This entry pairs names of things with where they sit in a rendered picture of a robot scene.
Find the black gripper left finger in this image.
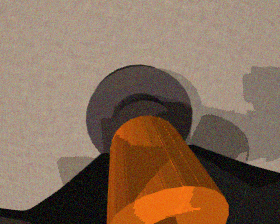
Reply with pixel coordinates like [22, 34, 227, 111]
[0, 153, 109, 224]

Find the orange knob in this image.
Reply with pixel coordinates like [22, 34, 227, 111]
[107, 116, 229, 224]

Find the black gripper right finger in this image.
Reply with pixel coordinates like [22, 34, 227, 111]
[188, 145, 280, 224]

